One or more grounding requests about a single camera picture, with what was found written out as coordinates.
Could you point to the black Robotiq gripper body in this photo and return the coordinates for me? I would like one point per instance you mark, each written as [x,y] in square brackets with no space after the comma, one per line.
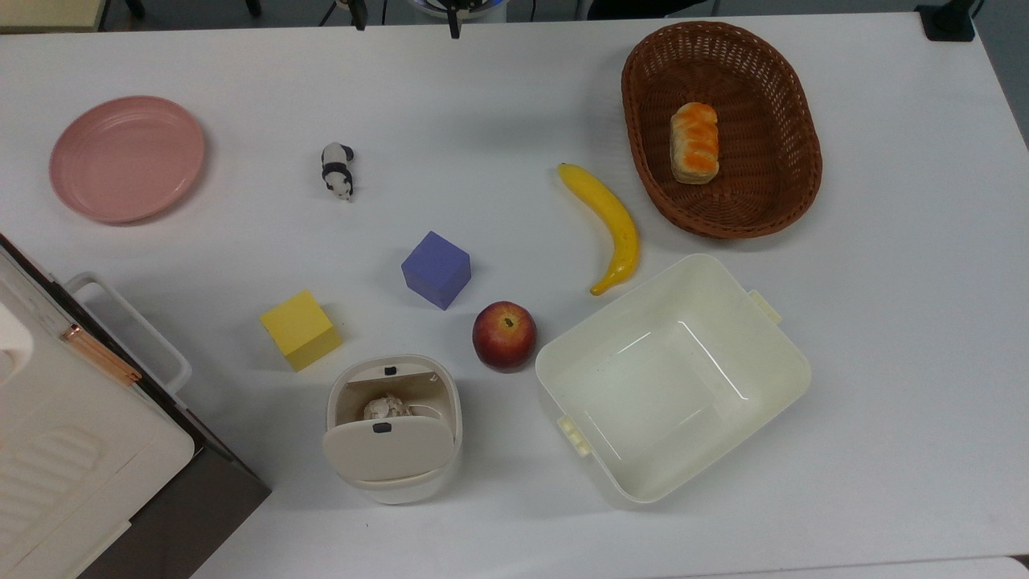
[455,5]

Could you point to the cream trash can lid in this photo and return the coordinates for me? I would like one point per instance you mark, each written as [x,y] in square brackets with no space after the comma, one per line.
[402,450]

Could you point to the cream small trash can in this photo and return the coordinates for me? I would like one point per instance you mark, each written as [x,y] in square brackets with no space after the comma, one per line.
[402,492]

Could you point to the black tripod legs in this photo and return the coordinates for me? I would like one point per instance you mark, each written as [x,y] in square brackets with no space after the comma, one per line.
[358,12]

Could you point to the small panda figurine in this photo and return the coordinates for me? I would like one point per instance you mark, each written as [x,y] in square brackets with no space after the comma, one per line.
[338,170]

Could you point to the black chair leg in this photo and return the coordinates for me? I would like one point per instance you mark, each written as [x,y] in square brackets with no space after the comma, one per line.
[253,7]
[135,8]

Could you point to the purple foam cube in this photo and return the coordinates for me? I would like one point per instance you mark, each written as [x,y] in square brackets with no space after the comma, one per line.
[434,269]

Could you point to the yellow banana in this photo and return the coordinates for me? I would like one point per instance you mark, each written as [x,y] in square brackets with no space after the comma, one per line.
[615,225]

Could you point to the orange glazed bread loaf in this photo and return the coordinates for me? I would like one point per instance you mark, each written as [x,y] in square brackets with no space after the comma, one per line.
[694,145]

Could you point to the red apple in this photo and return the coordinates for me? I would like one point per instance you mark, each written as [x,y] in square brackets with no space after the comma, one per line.
[504,336]

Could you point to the brown wicker basket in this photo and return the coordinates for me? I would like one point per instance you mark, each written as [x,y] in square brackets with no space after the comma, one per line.
[772,121]

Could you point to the yellow foam cube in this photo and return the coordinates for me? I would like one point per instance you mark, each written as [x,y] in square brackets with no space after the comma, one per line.
[299,328]

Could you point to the pink round plate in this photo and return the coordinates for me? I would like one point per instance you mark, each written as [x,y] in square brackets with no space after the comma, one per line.
[125,161]

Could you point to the crumpled paper ball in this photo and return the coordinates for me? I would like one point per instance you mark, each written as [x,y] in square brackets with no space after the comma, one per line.
[386,406]

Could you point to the light wooden table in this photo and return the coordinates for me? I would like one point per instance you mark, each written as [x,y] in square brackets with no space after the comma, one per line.
[48,14]

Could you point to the cream plastic open container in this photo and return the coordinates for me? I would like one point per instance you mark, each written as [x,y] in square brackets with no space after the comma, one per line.
[667,386]

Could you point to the copper box latch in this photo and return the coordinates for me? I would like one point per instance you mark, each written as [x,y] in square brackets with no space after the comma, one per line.
[100,354]

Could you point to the black table clamp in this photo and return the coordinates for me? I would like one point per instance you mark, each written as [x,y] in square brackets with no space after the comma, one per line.
[949,20]

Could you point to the cream plastic storage box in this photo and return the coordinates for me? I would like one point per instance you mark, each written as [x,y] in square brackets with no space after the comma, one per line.
[64,450]

